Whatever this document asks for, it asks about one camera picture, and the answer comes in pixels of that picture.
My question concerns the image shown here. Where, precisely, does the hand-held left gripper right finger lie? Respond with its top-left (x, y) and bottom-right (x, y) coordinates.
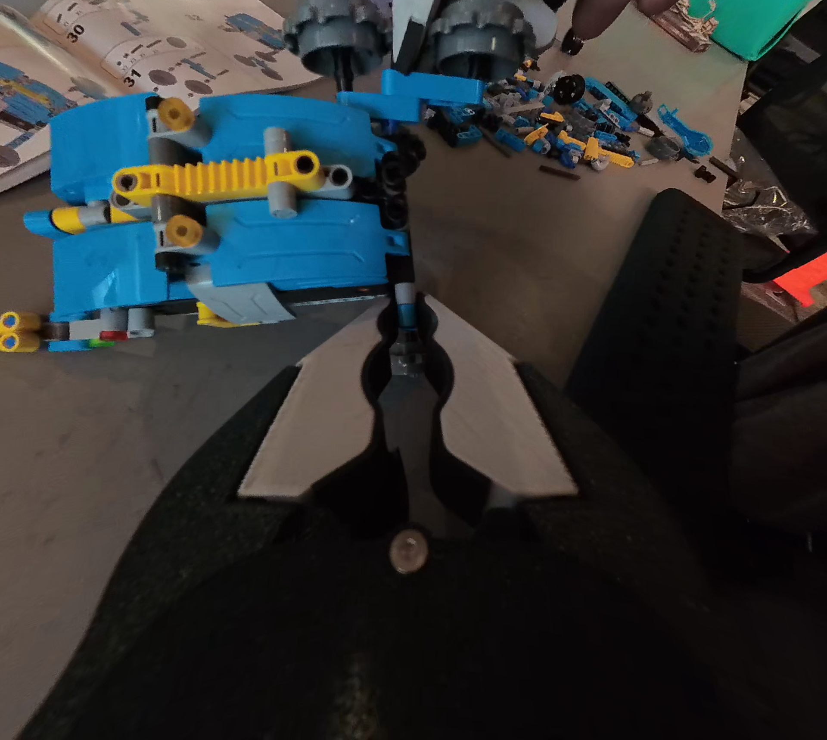
top-left (420, 293), bottom-right (579, 503)

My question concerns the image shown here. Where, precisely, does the bright orange object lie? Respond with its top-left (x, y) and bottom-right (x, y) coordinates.
top-left (772, 249), bottom-right (827, 308)

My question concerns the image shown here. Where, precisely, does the pile of small building pieces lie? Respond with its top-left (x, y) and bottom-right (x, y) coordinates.
top-left (423, 58), bottom-right (744, 182)

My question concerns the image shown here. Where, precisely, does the blue brick-built toy model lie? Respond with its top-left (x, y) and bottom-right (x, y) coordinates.
top-left (0, 93), bottom-right (427, 354)

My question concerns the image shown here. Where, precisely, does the small brown printed box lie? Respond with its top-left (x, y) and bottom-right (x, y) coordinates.
top-left (649, 0), bottom-right (721, 55)

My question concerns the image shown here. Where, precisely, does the open instruction booklet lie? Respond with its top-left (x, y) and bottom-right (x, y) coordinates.
top-left (0, 0), bottom-right (324, 193)

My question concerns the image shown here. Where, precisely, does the crumpled clear plastic wrap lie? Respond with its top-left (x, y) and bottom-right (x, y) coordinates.
top-left (722, 159), bottom-right (816, 238)

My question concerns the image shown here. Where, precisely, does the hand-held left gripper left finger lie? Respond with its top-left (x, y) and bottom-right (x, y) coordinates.
top-left (236, 294), bottom-right (397, 502)

